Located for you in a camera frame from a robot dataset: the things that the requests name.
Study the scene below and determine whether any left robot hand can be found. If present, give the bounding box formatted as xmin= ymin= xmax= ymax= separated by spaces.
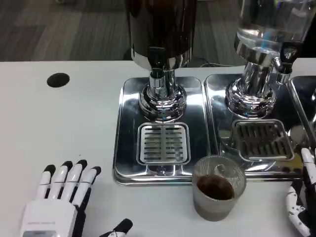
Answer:
xmin=19 ymin=159 xmax=133 ymax=237

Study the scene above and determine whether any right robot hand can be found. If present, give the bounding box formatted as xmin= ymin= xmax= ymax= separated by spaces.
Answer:
xmin=285 ymin=147 xmax=316 ymax=237

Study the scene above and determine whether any clear ribbed glass cup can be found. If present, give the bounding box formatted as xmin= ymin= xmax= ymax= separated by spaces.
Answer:
xmin=192 ymin=155 xmax=247 ymax=222

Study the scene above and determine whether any steel drain grid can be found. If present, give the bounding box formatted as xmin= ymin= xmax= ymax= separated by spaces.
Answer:
xmin=232 ymin=119 xmax=295 ymax=161
xmin=136 ymin=122 xmax=191 ymax=165

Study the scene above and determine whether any steel drip tray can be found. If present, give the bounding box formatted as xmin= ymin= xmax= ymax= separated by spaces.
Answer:
xmin=204 ymin=73 xmax=314 ymax=182
xmin=287 ymin=76 xmax=316 ymax=151
xmin=112 ymin=77 xmax=215 ymax=186

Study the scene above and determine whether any black round counter hole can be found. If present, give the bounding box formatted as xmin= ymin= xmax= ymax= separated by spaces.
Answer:
xmin=46 ymin=72 xmax=71 ymax=88

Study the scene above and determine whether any clear drink dispenser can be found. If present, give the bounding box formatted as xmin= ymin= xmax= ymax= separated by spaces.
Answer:
xmin=225 ymin=0 xmax=314 ymax=119

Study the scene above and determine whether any black tap with chrome spout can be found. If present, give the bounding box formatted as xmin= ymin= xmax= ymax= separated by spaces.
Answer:
xmin=147 ymin=46 xmax=167 ymax=88
xmin=271 ymin=40 xmax=298 ymax=84

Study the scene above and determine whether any dark drink dispenser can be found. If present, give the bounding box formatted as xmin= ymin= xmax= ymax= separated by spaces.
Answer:
xmin=124 ymin=0 xmax=198 ymax=123

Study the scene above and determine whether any thin grey cable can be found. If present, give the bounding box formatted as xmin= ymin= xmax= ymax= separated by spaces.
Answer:
xmin=199 ymin=58 xmax=238 ymax=68

